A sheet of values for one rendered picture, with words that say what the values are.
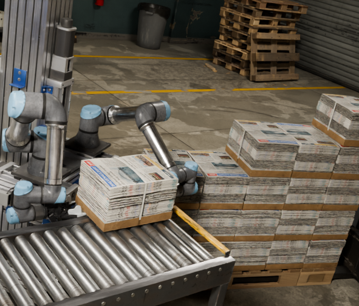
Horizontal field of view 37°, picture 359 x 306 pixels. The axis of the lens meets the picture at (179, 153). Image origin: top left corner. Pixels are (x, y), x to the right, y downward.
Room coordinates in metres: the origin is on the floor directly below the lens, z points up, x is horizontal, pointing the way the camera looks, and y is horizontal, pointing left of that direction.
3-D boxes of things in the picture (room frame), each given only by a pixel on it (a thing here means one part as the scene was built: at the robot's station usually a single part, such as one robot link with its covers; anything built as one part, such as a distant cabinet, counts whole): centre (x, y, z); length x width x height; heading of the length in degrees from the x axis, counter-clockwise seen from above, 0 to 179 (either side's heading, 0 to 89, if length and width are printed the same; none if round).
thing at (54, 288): (1.76, 0.44, 0.77); 0.47 x 0.05 x 0.05; 41
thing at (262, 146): (3.20, -0.50, 0.95); 0.38 x 0.29 x 0.23; 24
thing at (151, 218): (2.37, 0.13, 0.83); 0.29 x 0.16 x 0.04; 41
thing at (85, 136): (3.00, 0.56, 0.87); 0.15 x 0.15 x 0.10
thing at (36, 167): (2.52, 0.68, 0.87); 0.15 x 0.15 x 0.10
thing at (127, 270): (1.97, 0.20, 0.77); 0.47 x 0.05 x 0.05; 41
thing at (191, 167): (2.66, -0.07, 0.91); 0.11 x 0.08 x 0.11; 142
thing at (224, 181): (3.15, -0.38, 0.42); 1.17 x 0.39 x 0.83; 113
